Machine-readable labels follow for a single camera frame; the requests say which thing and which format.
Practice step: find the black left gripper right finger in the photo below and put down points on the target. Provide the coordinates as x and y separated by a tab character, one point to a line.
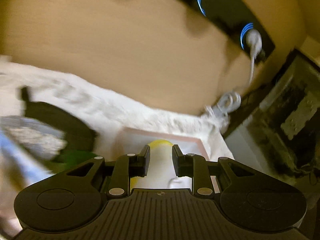
195	167

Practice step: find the black wall power strip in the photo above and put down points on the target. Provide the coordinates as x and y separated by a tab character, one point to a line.
236	19

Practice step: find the green lid glass jar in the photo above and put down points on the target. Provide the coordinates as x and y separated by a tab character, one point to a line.
68	160

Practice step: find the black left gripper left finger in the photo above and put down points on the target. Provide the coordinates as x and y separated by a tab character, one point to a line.
126	167

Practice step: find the white fringed cloth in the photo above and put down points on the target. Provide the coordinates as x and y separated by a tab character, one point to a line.
122	125

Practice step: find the grey lace fabric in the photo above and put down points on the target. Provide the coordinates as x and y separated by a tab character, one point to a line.
39	139

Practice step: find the dark glass cabinet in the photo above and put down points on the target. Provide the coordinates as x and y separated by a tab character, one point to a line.
276	128

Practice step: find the white power plug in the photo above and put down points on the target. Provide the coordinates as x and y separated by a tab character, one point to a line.
254	42

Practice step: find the yellow white soft toy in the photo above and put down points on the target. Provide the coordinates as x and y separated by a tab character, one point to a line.
161	169

